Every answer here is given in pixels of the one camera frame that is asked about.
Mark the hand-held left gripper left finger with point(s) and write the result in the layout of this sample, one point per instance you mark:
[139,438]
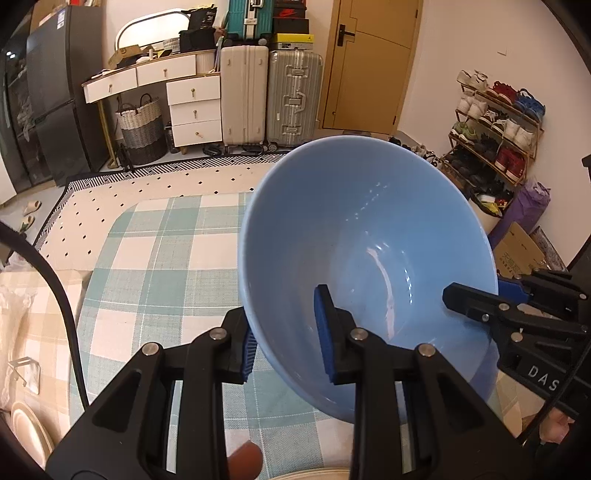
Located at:
[247,357]

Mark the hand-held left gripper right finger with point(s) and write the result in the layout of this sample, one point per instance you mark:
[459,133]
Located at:
[324,337]

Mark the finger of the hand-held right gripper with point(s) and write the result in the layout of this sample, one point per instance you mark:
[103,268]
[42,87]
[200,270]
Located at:
[510,288]
[471,300]

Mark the blue bowl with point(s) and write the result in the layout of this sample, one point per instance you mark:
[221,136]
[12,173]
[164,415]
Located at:
[369,221]

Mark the person's right hand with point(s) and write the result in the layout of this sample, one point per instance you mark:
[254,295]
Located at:
[558,427]

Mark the person's left hand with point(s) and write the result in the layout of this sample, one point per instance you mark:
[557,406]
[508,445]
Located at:
[244,459]

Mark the brown cardboard box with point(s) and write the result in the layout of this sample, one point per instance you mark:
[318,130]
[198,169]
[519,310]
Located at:
[517,254]

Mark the purple yoga mat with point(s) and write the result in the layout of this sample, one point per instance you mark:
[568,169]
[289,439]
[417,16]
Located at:
[521,212]

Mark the teal beige checked tablecloth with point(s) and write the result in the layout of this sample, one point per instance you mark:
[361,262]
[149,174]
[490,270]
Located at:
[161,277]

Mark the wooden shoe rack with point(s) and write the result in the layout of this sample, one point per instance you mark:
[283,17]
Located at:
[489,157]

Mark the shoe rack with shoes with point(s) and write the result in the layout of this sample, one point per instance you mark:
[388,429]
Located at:
[508,129]

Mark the dotted cream rug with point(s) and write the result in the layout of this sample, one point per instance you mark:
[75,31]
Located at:
[138,184]

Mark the metal phone stand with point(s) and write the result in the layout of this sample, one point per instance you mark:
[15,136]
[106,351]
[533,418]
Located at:
[23,369]

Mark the small beige plate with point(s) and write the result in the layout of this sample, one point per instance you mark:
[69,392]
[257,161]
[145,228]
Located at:
[30,434]

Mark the silver suitcase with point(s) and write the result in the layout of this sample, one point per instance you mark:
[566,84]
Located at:
[295,97]

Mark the woven laundry basket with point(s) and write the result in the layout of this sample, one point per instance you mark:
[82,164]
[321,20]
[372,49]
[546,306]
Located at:
[141,129]

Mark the wooden door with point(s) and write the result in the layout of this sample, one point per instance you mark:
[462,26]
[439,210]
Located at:
[369,69]

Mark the beige suitcase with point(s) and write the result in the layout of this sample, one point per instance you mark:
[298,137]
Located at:
[244,92]

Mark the green slipper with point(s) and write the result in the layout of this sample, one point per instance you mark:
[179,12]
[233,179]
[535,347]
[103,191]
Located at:
[27,225]

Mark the beige slipper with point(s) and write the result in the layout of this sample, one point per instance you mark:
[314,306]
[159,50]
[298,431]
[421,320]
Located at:
[31,206]

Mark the white dressing table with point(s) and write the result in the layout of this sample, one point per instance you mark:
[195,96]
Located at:
[184,92]

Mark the stack of shoe boxes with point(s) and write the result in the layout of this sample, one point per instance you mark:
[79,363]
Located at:
[293,25]

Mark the black fridge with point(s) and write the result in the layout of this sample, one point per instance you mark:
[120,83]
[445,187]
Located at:
[51,101]

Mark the teal suitcase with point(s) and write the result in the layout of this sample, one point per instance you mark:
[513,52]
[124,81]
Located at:
[249,18]

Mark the black bag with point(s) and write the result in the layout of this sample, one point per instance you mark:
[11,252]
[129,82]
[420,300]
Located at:
[198,30]

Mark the oval white mirror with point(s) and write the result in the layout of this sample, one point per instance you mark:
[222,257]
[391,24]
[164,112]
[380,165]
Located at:
[152,30]

